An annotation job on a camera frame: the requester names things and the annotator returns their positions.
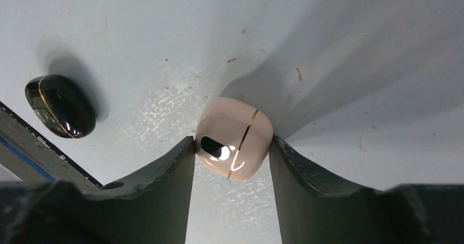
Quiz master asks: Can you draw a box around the beige earbud charging case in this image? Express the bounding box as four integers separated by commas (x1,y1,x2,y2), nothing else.
194,97,274,181

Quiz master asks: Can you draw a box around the black earbud charging case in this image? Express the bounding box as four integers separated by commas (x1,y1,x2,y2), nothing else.
25,74,96,138

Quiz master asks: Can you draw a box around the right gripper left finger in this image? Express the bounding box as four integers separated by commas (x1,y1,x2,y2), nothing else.
1,136,195,243

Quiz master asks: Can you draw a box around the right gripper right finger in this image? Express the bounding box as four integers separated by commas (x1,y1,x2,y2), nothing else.
269,136,463,243

